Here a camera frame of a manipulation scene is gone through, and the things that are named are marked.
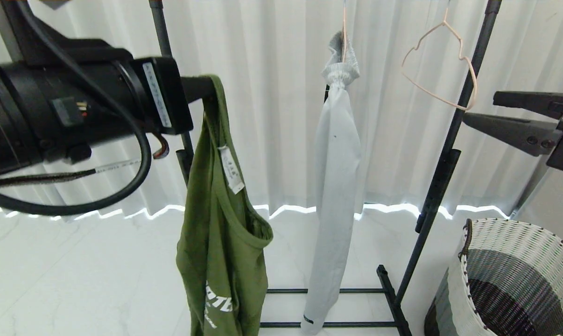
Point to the pale grey shorts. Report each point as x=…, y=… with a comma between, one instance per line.
x=335, y=186

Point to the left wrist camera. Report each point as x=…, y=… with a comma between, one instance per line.
x=43, y=42

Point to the white curtain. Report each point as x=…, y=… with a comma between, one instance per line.
x=263, y=93

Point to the black clothes rack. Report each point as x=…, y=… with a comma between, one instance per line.
x=438, y=186

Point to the pink clothes hanger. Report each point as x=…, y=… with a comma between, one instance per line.
x=475, y=88
x=343, y=28

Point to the white laundry basket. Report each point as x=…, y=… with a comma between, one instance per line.
x=519, y=242

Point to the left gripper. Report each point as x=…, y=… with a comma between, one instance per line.
x=99, y=102

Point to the green garment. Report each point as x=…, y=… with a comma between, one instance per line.
x=216, y=261

